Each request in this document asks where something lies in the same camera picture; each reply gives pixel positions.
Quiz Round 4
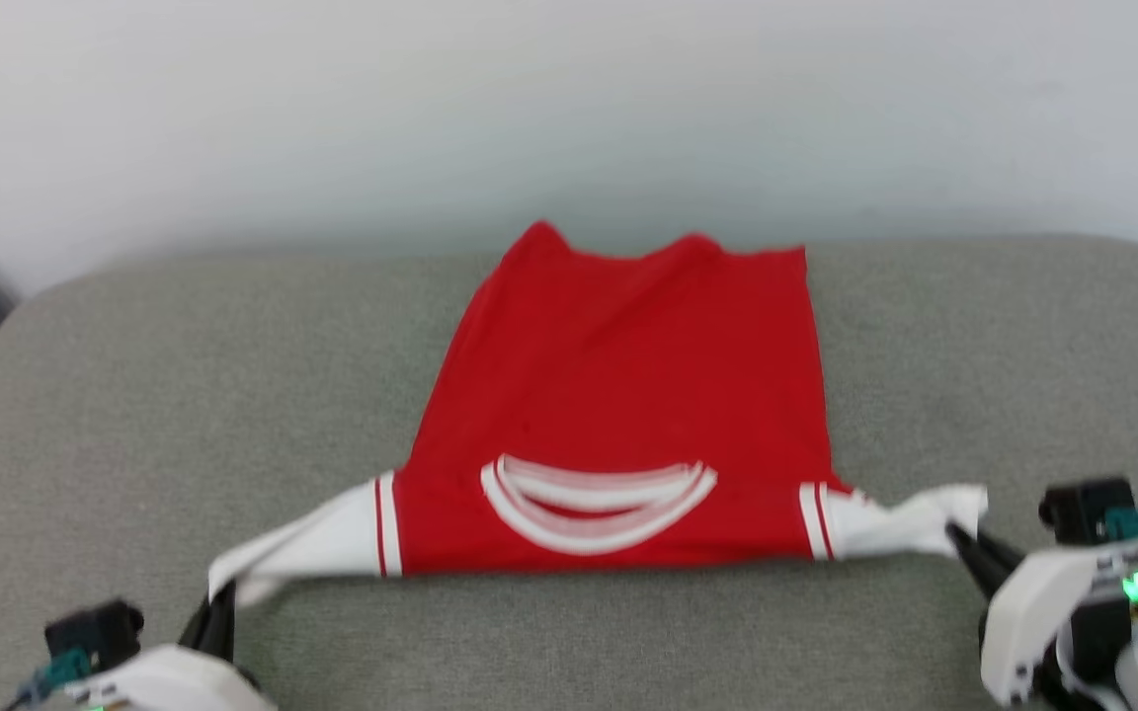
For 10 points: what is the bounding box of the red white-trimmed shirt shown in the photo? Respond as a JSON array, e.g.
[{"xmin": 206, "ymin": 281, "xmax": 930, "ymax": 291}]
[{"xmin": 207, "ymin": 220, "xmax": 989, "ymax": 605}]

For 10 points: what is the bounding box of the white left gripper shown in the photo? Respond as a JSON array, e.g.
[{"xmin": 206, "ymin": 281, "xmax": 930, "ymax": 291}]
[{"xmin": 63, "ymin": 581, "xmax": 279, "ymax": 711}]

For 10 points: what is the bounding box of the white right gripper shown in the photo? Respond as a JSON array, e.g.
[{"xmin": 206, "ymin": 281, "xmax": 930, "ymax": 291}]
[{"xmin": 944, "ymin": 525, "xmax": 1138, "ymax": 710}]

